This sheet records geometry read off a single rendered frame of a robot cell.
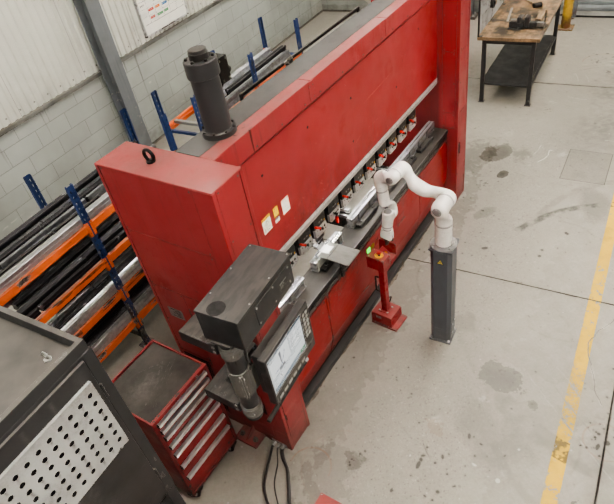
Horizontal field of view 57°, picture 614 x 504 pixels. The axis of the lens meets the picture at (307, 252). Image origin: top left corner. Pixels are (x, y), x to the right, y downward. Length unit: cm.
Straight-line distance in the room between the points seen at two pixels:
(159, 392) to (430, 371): 214
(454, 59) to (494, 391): 290
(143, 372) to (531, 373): 286
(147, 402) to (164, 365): 28
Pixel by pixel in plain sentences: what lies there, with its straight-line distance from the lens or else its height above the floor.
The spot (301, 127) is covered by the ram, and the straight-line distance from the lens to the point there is 361.
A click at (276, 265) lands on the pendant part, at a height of 195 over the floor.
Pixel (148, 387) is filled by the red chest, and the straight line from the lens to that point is 374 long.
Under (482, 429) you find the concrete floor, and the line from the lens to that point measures 440.
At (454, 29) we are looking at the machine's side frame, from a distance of 540.
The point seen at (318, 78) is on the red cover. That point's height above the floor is 227.
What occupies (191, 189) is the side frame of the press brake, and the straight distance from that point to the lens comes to 278.
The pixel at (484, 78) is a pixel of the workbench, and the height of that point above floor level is 33.
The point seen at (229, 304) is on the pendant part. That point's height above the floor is 195.
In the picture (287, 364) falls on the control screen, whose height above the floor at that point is 139.
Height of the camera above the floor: 372
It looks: 40 degrees down
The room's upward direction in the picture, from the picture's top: 11 degrees counter-clockwise
